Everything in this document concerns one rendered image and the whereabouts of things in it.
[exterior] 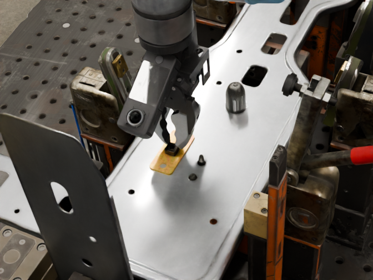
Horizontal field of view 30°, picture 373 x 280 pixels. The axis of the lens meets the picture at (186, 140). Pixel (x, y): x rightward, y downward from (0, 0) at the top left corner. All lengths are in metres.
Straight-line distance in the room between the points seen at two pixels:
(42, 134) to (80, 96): 0.47
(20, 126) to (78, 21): 1.16
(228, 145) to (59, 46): 0.79
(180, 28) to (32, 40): 0.95
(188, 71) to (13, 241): 0.32
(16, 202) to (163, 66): 0.30
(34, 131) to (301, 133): 0.35
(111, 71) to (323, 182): 0.35
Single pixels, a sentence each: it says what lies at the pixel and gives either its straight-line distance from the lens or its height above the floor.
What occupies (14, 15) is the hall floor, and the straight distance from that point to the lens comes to 3.08.
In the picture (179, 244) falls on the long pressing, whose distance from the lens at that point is 0.95.
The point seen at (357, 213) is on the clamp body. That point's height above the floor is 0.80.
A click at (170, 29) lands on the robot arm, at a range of 0.86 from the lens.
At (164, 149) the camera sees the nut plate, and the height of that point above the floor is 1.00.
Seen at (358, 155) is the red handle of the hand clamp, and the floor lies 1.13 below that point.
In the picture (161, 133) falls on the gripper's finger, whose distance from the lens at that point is 1.02.
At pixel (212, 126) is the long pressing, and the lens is 1.08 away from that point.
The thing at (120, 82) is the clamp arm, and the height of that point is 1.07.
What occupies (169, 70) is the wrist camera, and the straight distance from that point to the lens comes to 0.90.
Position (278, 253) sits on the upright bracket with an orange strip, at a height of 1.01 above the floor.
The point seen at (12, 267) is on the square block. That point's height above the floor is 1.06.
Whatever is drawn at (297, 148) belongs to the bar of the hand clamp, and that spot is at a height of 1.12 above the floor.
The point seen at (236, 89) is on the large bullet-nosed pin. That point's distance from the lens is 1.07.
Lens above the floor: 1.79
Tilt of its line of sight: 48 degrees down
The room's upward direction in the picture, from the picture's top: 6 degrees counter-clockwise
